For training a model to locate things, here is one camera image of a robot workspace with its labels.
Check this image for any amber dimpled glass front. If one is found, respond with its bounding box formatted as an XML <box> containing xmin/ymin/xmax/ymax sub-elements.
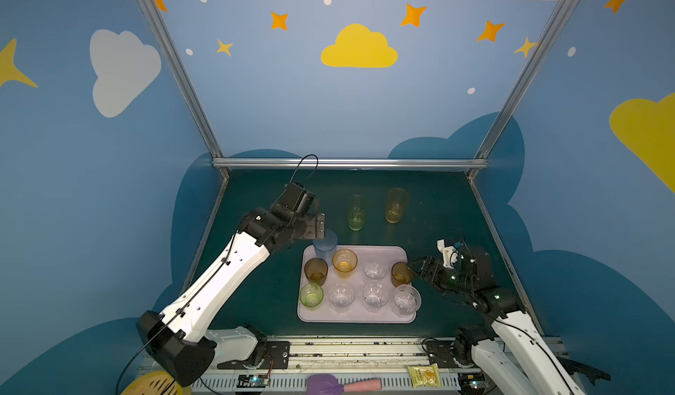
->
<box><xmin>390</xmin><ymin>261</ymin><xmax>415</xmax><ymax>287</ymax></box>

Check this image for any clear faceted glass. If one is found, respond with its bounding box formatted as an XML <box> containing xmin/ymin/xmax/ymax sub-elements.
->
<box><xmin>328</xmin><ymin>283</ymin><xmax>355</xmax><ymax>313</ymax></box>
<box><xmin>362</xmin><ymin>260</ymin><xmax>388</xmax><ymax>280</ymax></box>
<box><xmin>362</xmin><ymin>280</ymin><xmax>390</xmax><ymax>312</ymax></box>
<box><xmin>392</xmin><ymin>284</ymin><xmax>422</xmax><ymax>317</ymax></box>

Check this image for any tall blue plastic glass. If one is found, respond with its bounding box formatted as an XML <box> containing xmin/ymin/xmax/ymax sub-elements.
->
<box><xmin>313</xmin><ymin>229</ymin><xmax>339</xmax><ymax>263</ymax></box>

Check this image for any dark amber dimpled glass back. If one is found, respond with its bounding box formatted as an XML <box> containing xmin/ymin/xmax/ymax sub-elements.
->
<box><xmin>303</xmin><ymin>258</ymin><xmax>329</xmax><ymax>286</ymax></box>

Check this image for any short yellow glass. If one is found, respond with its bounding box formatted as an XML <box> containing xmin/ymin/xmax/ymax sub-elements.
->
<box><xmin>332</xmin><ymin>248</ymin><xmax>359</xmax><ymax>278</ymax></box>

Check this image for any tall green plastic glass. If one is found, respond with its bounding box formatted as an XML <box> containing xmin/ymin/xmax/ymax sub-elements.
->
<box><xmin>347</xmin><ymin>195</ymin><xmax>367</xmax><ymax>232</ymax></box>

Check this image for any tall yellow-green glass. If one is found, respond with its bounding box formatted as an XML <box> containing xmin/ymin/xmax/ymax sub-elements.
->
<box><xmin>299</xmin><ymin>282</ymin><xmax>323</xmax><ymax>309</ymax></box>

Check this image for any tall yellow plastic glass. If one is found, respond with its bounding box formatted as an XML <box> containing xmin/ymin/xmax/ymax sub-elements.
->
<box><xmin>385</xmin><ymin>188</ymin><xmax>411</xmax><ymax>224</ymax></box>

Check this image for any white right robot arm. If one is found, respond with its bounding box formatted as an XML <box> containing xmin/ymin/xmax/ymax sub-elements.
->
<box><xmin>408</xmin><ymin>247</ymin><xmax>584</xmax><ymax>394</ymax></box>

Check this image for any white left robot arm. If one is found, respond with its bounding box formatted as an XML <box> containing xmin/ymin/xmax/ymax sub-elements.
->
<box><xmin>136</xmin><ymin>208</ymin><xmax>325</xmax><ymax>387</ymax></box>

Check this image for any pink plastic tray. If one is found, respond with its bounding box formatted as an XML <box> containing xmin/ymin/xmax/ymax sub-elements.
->
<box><xmin>296</xmin><ymin>246</ymin><xmax>418</xmax><ymax>324</ymax></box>

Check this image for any yellow snack packet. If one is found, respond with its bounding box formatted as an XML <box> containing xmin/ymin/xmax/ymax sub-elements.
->
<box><xmin>407</xmin><ymin>364</ymin><xmax>442</xmax><ymax>389</ymax></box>

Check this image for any red black tool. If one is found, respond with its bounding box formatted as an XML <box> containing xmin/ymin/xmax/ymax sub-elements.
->
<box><xmin>557</xmin><ymin>356</ymin><xmax>612</xmax><ymax>386</ymax></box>

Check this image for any purple pink spatula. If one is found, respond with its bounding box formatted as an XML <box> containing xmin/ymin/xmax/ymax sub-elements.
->
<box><xmin>306</xmin><ymin>374</ymin><xmax>383</xmax><ymax>395</ymax></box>

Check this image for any yellow woven basket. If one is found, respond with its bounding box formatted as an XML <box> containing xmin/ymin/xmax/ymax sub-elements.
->
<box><xmin>121</xmin><ymin>371</ymin><xmax>192</xmax><ymax>395</ymax></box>

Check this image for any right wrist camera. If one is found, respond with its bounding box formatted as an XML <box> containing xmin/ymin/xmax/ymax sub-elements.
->
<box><xmin>437</xmin><ymin>240</ymin><xmax>465</xmax><ymax>271</ymax></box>

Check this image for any aluminium frame back rail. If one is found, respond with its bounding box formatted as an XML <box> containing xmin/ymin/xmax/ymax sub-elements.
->
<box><xmin>212</xmin><ymin>157</ymin><xmax>489</xmax><ymax>170</ymax></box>

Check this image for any aluminium frame left post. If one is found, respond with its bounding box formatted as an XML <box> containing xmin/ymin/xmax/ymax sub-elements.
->
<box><xmin>136</xmin><ymin>0</ymin><xmax>223</xmax><ymax>162</ymax></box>

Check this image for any aluminium frame post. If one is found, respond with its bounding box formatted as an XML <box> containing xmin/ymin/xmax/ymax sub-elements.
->
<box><xmin>467</xmin><ymin>0</ymin><xmax>581</xmax><ymax>182</ymax></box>
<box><xmin>136</xmin><ymin>0</ymin><xmax>223</xmax><ymax>162</ymax></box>

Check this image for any aluminium frame right post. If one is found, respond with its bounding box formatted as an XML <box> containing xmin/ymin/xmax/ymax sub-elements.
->
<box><xmin>467</xmin><ymin>0</ymin><xmax>581</xmax><ymax>182</ymax></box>

